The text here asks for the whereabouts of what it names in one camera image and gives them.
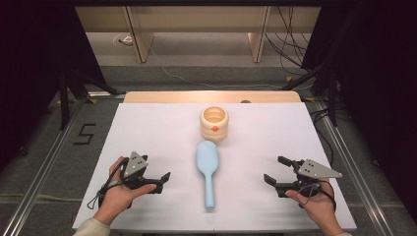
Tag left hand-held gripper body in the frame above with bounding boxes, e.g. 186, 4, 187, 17
119, 150, 150, 191

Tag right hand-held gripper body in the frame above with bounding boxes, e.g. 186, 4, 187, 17
285, 158, 344, 200

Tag light blue hairbrush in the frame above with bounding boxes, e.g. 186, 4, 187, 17
196, 140, 219, 209

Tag cream ribbed cup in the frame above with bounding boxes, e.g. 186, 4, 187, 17
199, 105, 230, 143

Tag person's left hand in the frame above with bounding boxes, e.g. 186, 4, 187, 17
92, 156, 158, 226

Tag person's right hand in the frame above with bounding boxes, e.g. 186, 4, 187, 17
284, 179, 342, 228

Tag white table cover board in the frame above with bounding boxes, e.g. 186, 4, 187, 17
72, 102, 358, 231

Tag wooden table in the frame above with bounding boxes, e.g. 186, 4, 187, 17
123, 90, 302, 104

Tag black metal stand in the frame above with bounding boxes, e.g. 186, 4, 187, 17
57, 63, 128, 132
280, 60, 340, 128

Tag black curtain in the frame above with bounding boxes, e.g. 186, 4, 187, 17
0, 0, 108, 173
300, 0, 417, 224

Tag round floor socket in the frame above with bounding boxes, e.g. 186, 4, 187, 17
112, 32, 134, 48

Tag beige wooden desk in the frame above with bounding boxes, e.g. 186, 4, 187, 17
74, 5, 323, 64

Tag left hand-held gripper black cable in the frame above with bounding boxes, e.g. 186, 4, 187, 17
86, 157, 131, 211

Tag black floor cables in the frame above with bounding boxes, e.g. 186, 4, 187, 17
309, 106, 354, 167

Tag metal floor rail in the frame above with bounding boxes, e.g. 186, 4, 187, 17
0, 97, 89, 236
314, 100, 395, 236

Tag white floor cable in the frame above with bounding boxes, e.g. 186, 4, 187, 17
148, 45, 317, 91

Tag bundle of black hanging cables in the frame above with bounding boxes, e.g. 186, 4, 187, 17
264, 5, 313, 77

